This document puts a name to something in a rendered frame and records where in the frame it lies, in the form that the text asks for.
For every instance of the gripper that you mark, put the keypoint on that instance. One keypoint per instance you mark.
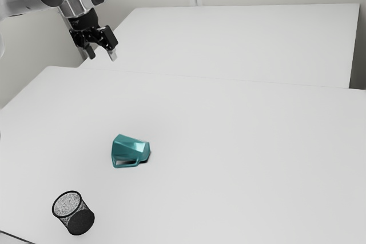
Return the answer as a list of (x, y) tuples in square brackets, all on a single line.
[(84, 23)]

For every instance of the teal faceted mug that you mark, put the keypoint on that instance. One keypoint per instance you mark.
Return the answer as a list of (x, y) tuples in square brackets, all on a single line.
[(129, 149)]

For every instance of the black mesh pen holder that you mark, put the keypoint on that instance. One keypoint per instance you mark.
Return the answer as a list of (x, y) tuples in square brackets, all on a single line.
[(73, 212)]

